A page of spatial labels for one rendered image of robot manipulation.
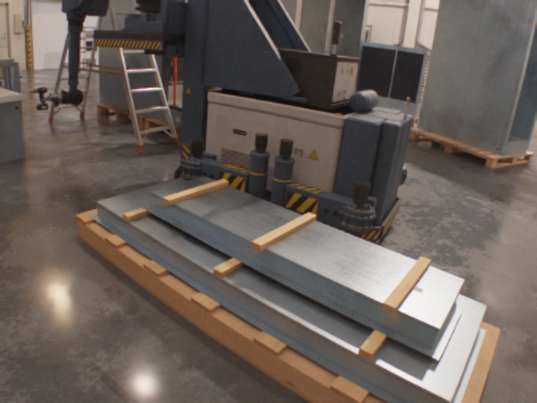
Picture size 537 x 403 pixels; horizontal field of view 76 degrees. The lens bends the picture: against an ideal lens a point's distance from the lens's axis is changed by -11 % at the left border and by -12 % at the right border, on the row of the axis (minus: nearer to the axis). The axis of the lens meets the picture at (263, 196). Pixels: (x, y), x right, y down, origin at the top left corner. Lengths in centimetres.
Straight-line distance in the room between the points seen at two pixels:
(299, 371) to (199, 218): 91
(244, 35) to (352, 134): 102
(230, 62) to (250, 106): 38
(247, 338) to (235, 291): 22
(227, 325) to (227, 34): 199
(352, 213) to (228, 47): 146
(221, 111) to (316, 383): 199
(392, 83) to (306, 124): 558
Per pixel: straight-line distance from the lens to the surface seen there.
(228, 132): 283
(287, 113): 257
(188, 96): 312
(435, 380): 149
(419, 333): 153
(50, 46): 1493
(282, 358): 156
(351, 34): 729
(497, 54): 632
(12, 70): 699
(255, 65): 275
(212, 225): 192
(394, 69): 799
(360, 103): 263
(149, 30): 309
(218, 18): 294
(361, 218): 227
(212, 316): 172
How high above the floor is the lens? 124
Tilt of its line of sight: 22 degrees down
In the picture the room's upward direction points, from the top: 6 degrees clockwise
